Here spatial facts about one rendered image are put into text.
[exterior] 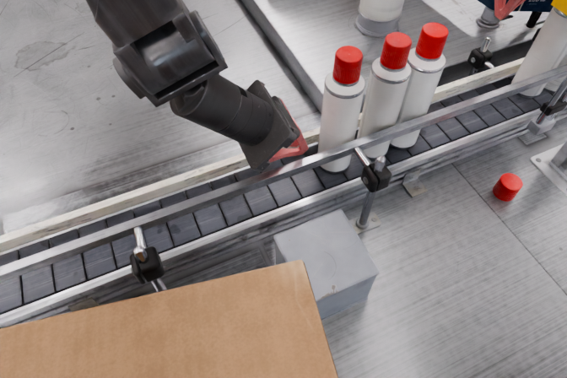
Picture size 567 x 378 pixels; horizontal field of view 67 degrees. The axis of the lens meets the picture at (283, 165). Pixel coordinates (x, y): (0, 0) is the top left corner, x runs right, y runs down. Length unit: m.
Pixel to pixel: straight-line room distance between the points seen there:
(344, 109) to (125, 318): 0.36
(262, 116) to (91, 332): 0.28
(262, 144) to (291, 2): 0.56
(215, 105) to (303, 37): 0.49
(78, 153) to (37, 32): 0.40
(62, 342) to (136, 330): 0.05
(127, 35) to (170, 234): 0.33
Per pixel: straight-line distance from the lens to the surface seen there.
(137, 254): 0.48
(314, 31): 0.92
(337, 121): 0.57
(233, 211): 0.62
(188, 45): 0.38
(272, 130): 0.49
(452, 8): 1.05
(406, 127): 0.62
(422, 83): 0.61
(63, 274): 0.64
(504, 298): 0.68
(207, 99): 0.43
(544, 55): 0.82
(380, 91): 0.58
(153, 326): 0.31
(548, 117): 0.82
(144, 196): 0.62
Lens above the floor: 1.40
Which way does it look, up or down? 52 degrees down
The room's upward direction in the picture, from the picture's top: straight up
